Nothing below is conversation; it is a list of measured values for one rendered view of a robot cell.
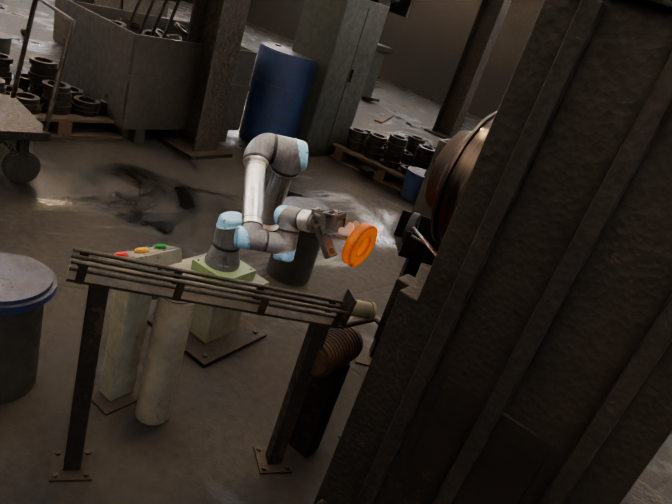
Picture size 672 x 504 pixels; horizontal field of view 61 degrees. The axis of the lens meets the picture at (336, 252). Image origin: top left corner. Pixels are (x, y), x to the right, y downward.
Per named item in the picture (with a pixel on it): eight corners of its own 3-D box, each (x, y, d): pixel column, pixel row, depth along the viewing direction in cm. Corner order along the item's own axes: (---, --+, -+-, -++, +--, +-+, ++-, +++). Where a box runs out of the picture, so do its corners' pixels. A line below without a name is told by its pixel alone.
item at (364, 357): (392, 344, 298) (443, 222, 269) (395, 375, 275) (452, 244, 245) (355, 334, 296) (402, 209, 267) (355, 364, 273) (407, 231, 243)
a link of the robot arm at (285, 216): (283, 227, 209) (287, 204, 208) (307, 233, 203) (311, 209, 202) (269, 226, 202) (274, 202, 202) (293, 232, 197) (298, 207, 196)
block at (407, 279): (409, 348, 191) (435, 288, 181) (397, 356, 185) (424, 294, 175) (383, 331, 196) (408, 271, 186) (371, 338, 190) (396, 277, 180)
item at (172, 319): (176, 417, 209) (204, 298, 188) (148, 431, 199) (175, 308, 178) (155, 397, 214) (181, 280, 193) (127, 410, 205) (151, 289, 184)
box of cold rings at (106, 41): (176, 106, 574) (193, 17, 539) (237, 142, 531) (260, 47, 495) (56, 101, 478) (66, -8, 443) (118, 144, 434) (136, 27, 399)
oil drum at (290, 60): (308, 152, 573) (334, 63, 537) (269, 154, 525) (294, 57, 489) (266, 129, 599) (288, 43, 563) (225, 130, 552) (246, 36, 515)
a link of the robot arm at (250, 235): (246, 120, 211) (238, 239, 190) (275, 127, 215) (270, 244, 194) (239, 138, 221) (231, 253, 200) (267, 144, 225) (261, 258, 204)
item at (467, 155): (485, 239, 214) (540, 118, 195) (430, 263, 177) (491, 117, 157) (470, 231, 217) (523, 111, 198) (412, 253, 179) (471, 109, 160)
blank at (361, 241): (356, 273, 193) (348, 268, 194) (382, 236, 195) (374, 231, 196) (344, 259, 179) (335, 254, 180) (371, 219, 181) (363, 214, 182)
